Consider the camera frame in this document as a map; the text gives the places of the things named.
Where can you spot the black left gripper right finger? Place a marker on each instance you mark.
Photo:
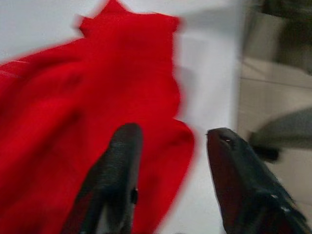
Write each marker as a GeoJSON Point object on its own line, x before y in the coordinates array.
{"type": "Point", "coordinates": [239, 182]}

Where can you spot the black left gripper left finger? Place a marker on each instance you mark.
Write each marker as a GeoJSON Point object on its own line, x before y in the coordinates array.
{"type": "Point", "coordinates": [114, 170]}

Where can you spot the red shirt thin white stripes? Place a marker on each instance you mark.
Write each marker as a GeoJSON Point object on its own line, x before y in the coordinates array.
{"type": "Point", "coordinates": [73, 97]}

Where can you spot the large grey table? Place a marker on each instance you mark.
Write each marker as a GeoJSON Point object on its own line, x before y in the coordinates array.
{"type": "Point", "coordinates": [214, 73]}

